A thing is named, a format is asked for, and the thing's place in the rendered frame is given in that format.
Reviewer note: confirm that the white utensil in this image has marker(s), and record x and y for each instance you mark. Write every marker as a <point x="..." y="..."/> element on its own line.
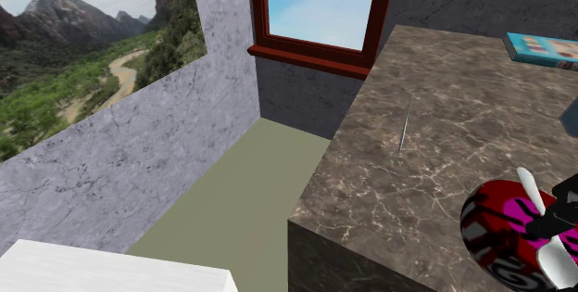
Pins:
<point x="531" y="190"/>

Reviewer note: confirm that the grey blue box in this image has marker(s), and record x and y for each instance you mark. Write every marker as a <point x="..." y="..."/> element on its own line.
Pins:
<point x="572" y="121"/>

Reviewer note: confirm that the white block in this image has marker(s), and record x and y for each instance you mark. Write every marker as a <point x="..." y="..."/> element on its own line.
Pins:
<point x="104" y="270"/>

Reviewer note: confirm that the red pink black patterned bowl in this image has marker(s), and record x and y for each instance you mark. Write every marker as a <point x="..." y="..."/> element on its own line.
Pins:
<point x="494" y="218"/>

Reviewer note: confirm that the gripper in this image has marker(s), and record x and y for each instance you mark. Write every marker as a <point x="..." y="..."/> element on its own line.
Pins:
<point x="562" y="223"/>

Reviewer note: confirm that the red framed window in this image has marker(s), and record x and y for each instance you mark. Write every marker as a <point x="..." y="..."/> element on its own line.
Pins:
<point x="311" y="58"/>

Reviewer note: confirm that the teal book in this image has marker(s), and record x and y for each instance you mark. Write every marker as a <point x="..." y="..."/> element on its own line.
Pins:
<point x="539" y="49"/>

